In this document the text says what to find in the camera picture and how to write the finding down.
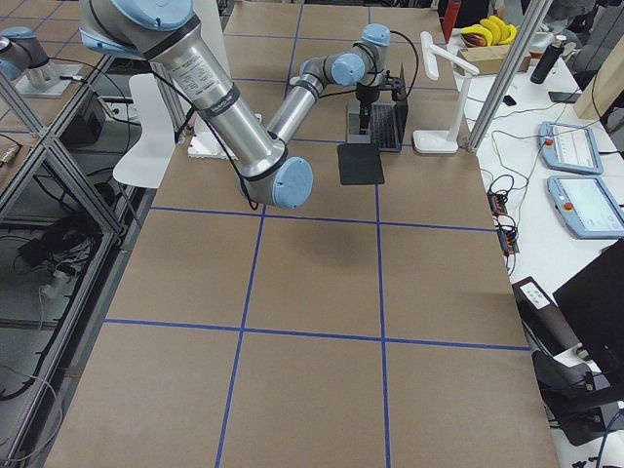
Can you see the grey laptop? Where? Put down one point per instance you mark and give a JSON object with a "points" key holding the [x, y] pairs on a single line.
{"points": [[387, 119]]}

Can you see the cardboard box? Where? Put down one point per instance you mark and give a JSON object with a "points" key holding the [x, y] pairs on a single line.
{"points": [[488, 60]]}

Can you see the black water bottle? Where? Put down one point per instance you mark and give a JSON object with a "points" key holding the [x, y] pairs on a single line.
{"points": [[548, 60]]}

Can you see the yellow bananas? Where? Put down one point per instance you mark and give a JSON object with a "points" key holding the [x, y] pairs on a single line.
{"points": [[488, 32]]}

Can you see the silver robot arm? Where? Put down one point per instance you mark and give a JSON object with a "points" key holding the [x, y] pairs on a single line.
{"points": [[169, 32], [20, 51]]}

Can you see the black smartphone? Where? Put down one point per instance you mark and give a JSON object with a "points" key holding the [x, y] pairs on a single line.
{"points": [[564, 97]]}

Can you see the blue teach pendant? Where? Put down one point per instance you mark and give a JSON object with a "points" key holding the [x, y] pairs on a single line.
{"points": [[570, 148], [586, 207]]}

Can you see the aluminium frame post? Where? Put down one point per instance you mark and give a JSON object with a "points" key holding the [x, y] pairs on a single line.
{"points": [[535, 14]]}

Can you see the upper blue teach pendant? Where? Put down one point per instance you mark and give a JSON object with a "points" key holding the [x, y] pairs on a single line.
{"points": [[570, 148]]}

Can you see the lower blue teach pendant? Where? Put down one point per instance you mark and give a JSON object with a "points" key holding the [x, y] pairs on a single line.
{"points": [[586, 207]]}

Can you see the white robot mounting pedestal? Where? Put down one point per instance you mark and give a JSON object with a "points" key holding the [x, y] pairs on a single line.
{"points": [[203, 143]]}

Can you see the white desk lamp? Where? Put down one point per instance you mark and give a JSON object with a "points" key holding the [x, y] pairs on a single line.
{"points": [[430, 140]]}

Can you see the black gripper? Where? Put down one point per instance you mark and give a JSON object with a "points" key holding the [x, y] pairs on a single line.
{"points": [[365, 96]]}

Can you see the black mouse pad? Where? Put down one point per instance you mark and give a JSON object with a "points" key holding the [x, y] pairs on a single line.
{"points": [[359, 164]]}

